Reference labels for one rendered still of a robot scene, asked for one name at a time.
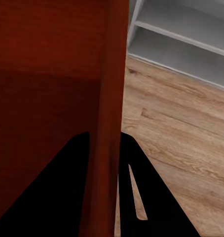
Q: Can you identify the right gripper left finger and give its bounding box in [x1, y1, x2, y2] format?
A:
[0, 131, 90, 237]

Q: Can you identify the storage box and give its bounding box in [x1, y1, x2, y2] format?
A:
[0, 0, 129, 237]

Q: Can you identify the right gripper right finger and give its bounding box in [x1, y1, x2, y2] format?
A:
[118, 132, 200, 237]

